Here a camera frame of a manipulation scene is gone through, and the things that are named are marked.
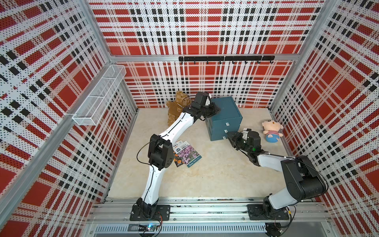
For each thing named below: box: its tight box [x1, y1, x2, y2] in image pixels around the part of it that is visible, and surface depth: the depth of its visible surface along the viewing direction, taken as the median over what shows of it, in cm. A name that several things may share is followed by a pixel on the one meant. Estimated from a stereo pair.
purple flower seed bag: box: [173, 140, 203, 168], surface depth 97 cm
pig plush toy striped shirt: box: [261, 119, 284, 143], surface depth 103 cm
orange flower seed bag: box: [172, 139, 184, 168], surface depth 95 cm
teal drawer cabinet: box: [205, 96, 243, 142], surface depth 94 cm
